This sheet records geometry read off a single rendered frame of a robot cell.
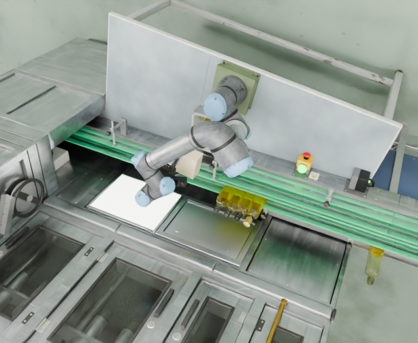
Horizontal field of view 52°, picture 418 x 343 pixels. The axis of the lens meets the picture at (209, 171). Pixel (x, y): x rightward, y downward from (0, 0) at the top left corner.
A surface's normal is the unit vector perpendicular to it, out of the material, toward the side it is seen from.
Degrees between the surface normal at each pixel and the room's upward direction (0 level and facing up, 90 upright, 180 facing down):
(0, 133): 90
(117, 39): 0
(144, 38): 0
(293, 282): 90
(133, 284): 90
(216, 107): 8
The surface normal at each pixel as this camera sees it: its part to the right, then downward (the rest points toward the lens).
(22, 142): 0.06, -0.79
